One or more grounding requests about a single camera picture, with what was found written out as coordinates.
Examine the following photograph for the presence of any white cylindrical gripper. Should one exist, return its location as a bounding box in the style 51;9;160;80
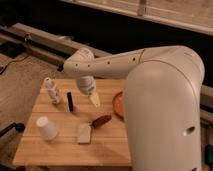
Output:
77;76;100;107

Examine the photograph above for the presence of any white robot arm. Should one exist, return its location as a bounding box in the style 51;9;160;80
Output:
63;46;205;171

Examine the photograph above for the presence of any black eraser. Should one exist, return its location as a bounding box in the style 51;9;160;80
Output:
67;92;74;112

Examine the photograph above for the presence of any brown sausage toy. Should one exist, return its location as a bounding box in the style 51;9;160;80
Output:
91;115;112;128

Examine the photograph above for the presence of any orange bowl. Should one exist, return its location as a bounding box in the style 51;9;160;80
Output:
112;92;124;119

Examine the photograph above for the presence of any white cloth piece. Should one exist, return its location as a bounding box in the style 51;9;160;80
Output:
77;123;92;144

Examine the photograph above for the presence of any wooden board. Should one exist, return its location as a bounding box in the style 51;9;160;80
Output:
13;79;131;166

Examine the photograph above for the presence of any metal rail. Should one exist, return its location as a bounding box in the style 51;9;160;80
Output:
0;23;213;124

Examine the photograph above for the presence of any black cable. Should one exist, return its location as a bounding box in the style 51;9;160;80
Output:
0;54;31;75

